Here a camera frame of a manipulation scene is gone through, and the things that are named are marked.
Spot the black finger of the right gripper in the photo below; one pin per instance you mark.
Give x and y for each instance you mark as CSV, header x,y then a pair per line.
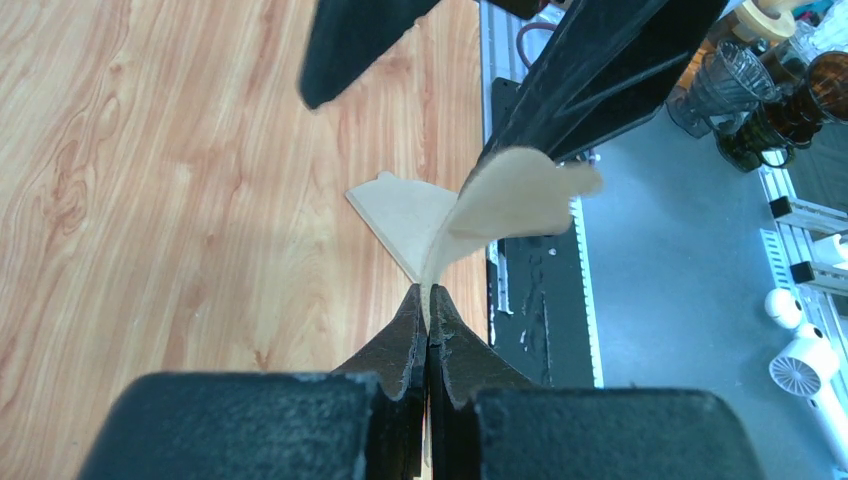
x,y
607,69
346,38

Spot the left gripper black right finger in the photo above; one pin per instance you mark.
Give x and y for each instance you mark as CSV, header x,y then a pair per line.
x,y
489,421

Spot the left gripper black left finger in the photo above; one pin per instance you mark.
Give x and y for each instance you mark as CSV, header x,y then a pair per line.
x,y
362,420

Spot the brown paper filter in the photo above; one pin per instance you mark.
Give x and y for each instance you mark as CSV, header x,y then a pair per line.
x,y
516,192
404,215

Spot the clear glass dripper outside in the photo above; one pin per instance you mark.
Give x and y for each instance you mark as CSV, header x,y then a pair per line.
x,y
729,85

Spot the brown glass dripper outside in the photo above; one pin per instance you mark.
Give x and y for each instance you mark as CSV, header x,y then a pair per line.
x,y
775,131

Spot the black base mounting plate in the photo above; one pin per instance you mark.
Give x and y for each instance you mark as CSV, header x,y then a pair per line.
x,y
538,319

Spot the white handheld fan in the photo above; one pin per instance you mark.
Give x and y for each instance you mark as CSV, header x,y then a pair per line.
x,y
806,368

